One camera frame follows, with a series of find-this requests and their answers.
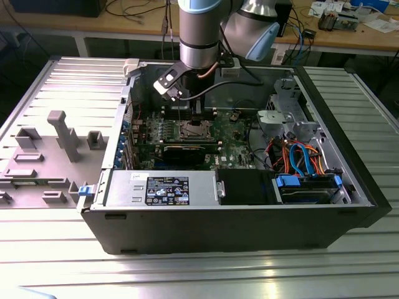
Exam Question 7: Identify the black drive box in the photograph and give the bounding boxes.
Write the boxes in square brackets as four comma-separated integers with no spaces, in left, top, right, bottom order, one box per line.
[216,169,277,206]

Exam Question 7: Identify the white printed sheet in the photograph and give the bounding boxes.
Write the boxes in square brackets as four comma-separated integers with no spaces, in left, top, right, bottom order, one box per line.
[363,18,399,34]

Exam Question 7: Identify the red data cable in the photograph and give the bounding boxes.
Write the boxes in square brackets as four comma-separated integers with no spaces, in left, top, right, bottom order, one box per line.
[264,138,283,156]

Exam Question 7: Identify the orange wire bundle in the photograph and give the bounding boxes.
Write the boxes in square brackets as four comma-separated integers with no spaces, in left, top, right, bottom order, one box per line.
[273,140,328,177]

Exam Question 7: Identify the hard disk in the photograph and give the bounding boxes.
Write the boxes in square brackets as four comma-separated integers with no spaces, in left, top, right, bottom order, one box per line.
[280,186,335,205]

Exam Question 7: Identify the CPU socket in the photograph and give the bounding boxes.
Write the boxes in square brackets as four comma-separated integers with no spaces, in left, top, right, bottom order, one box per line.
[177,120,216,140]

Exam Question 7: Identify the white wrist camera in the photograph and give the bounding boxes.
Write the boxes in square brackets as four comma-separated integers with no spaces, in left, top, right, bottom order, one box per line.
[152,61,185,102]

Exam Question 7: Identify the grey parts rack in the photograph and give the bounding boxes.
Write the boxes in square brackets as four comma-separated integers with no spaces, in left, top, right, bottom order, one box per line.
[0,110,109,210]

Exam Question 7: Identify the green motherboard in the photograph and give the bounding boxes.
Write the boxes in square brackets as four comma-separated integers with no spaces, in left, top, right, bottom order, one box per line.
[123,107,260,171]

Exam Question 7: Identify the wooden work desk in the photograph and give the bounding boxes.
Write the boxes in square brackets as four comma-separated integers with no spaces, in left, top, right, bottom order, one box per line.
[0,0,399,59]

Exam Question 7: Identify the blue disk carrier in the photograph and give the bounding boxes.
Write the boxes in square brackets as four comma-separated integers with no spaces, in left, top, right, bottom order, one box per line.
[271,174,344,205]

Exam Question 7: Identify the grey plug cable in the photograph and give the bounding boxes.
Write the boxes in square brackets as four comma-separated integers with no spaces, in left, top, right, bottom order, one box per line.
[159,0,175,60]

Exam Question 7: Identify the silver power supply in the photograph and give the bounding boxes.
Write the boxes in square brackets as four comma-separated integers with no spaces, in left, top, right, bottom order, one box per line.
[104,170,218,208]

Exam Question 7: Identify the black PC case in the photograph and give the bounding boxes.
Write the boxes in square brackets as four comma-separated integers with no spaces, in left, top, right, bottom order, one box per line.
[76,59,393,256]

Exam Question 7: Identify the blue round cable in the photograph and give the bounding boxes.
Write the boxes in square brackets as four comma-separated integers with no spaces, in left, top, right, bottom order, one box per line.
[291,24,312,62]

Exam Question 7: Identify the grey plastic case latch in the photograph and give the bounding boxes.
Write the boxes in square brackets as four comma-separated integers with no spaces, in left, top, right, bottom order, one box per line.
[123,58,142,78]

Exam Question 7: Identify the grey circuit device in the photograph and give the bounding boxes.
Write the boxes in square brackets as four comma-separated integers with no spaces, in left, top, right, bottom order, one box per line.
[335,9,364,32]

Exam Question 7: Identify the blue box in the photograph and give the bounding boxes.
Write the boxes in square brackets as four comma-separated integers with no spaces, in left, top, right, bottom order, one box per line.
[350,0,390,9]

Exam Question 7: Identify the copper coil part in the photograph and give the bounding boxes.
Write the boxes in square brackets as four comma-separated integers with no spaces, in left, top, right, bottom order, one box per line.
[317,9,338,32]

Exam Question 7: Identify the blue card retainer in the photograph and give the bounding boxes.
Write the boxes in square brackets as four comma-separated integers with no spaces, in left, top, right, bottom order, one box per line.
[112,120,130,171]

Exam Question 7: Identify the copper coloured hose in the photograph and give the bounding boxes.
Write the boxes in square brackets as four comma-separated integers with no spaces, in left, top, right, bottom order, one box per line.
[198,61,219,78]

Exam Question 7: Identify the white paper sheets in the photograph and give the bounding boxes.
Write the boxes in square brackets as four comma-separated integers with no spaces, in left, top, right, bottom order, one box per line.
[308,1,345,17]

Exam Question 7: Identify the metal socket cover frame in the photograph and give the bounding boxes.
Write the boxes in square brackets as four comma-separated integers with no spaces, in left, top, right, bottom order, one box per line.
[180,120,216,140]

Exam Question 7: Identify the blue flat data cable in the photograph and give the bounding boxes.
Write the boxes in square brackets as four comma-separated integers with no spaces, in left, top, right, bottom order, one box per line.
[289,143,308,176]
[299,146,318,179]

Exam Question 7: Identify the red black wire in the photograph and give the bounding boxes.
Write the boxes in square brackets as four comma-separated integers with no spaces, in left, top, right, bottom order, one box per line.
[123,100,145,123]

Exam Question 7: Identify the black graphics card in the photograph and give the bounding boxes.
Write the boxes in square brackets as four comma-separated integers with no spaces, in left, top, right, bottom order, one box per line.
[161,143,207,166]

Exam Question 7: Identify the black camera cable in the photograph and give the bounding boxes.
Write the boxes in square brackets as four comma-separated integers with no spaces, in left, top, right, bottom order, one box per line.
[179,65,266,100]

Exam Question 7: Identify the silver metal disk bay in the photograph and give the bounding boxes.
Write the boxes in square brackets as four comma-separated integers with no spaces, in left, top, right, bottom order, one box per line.
[256,77,328,147]

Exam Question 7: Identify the black upright device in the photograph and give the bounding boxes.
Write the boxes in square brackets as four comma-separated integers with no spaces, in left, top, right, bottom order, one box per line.
[276,0,293,38]

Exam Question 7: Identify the white wire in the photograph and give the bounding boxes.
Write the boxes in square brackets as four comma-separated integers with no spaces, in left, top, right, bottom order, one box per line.
[317,145,332,171]

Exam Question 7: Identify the large black box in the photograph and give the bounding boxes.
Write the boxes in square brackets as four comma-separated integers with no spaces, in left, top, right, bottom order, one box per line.
[9,0,108,19]

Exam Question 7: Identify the white camera box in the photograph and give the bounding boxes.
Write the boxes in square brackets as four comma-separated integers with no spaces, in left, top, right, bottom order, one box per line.
[219,58,241,78]

